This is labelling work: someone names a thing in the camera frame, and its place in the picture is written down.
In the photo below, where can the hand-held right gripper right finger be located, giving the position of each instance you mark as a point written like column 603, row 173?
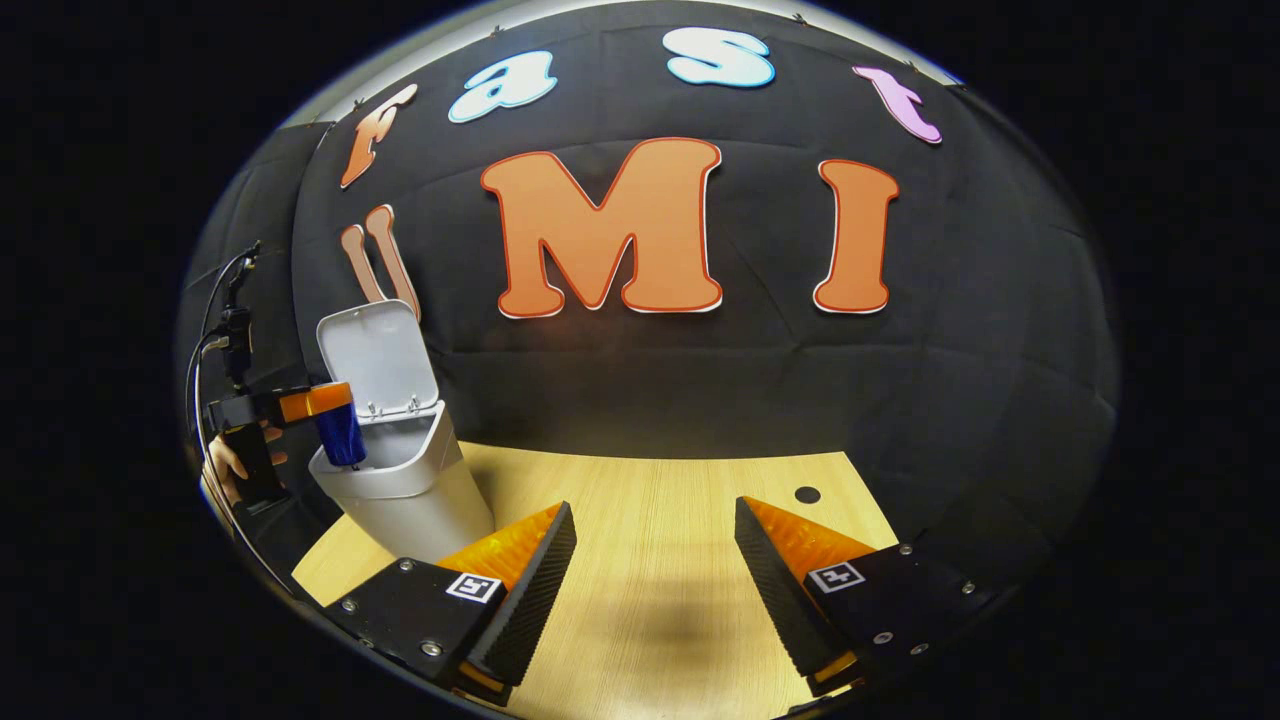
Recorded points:
column 775, row 590

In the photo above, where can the blue pop can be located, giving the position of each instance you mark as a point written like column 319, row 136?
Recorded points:
column 341, row 440

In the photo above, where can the white desktop garbage bin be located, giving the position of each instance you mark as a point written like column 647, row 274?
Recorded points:
column 420, row 510

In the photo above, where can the black backdrop cloth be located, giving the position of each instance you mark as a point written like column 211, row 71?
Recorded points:
column 750, row 390

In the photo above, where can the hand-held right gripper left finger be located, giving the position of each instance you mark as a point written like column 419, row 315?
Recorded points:
column 540, row 590

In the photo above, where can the black round desk grommet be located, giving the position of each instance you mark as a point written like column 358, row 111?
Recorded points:
column 807, row 494

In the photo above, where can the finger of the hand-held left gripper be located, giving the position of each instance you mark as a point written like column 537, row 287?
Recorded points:
column 310, row 402

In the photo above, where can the wooden desktop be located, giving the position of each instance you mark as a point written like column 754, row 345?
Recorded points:
column 650, row 540

